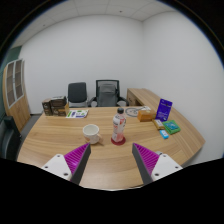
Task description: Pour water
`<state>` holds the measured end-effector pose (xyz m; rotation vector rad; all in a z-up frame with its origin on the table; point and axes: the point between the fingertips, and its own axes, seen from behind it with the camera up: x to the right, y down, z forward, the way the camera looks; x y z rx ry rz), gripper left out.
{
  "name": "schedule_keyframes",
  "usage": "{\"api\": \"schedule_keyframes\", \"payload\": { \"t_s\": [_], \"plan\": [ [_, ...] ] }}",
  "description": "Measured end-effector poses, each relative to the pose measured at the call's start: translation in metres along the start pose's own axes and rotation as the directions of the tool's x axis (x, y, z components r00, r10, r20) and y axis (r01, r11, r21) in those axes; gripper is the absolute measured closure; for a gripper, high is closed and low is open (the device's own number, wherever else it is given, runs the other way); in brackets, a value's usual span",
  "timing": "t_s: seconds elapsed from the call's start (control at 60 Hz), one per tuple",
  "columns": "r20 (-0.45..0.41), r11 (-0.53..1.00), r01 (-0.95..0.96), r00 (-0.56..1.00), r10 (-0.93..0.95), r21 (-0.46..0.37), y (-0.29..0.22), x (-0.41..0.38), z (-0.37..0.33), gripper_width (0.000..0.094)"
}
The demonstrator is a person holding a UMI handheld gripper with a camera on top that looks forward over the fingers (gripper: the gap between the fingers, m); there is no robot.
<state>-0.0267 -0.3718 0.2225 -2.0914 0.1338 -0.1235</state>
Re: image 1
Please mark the wooden side desk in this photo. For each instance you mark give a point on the wooden side desk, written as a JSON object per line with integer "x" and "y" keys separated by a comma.
{"x": 143, "y": 96}

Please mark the dark padded office chair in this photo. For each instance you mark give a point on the dark padded office chair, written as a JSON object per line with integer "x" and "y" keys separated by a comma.
{"x": 77, "y": 93}

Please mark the orange box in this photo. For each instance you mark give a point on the orange box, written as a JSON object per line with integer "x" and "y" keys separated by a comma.
{"x": 146, "y": 116}

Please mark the wooden shelf cabinet glass doors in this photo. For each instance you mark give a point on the wooden shelf cabinet glass doors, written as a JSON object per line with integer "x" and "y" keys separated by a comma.
{"x": 18, "y": 106}

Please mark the purple standing package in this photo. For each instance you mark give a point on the purple standing package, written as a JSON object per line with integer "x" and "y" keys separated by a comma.
{"x": 164, "y": 110}

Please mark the white mug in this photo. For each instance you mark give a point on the white mug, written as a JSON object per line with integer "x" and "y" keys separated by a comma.
{"x": 90, "y": 132}

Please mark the black flat carton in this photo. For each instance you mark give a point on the black flat carton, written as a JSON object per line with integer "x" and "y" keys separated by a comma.
{"x": 58, "y": 100}

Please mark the tall dark brown carton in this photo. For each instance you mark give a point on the tall dark brown carton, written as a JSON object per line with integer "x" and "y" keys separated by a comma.
{"x": 46, "y": 107}

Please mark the clear drink bottle black cap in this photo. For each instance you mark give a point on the clear drink bottle black cap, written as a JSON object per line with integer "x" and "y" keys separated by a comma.
{"x": 118, "y": 126}

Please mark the small blue box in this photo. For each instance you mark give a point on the small blue box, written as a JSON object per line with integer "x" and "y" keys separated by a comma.
{"x": 164, "y": 134}

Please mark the round grey printed mat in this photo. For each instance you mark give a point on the round grey printed mat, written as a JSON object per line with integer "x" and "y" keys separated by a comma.
{"x": 132, "y": 112}

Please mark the black armchair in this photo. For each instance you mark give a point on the black armchair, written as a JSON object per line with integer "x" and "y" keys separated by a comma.
{"x": 8, "y": 140}

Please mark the flat round red coaster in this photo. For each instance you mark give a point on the flat round red coaster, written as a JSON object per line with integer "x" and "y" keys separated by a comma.
{"x": 118, "y": 143}

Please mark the small yellow box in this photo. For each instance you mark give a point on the small yellow box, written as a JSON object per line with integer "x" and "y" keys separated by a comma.
{"x": 158, "y": 124}

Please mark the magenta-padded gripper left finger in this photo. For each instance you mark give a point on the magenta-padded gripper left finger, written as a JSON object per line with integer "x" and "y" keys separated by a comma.
{"x": 58, "y": 166}

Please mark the white green purple leaflet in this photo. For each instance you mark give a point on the white green purple leaflet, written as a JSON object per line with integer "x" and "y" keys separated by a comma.
{"x": 77, "y": 114}

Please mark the black mesh office chair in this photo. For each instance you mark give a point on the black mesh office chair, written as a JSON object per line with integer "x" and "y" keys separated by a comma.
{"x": 107, "y": 93}

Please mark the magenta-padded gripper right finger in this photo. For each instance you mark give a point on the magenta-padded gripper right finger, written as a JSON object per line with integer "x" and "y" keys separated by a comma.
{"x": 165, "y": 166}

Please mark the brown cardboard carton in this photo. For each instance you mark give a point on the brown cardboard carton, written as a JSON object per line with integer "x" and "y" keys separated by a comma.
{"x": 60, "y": 111}

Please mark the green box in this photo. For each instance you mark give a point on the green box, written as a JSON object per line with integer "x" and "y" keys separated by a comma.
{"x": 171, "y": 127}

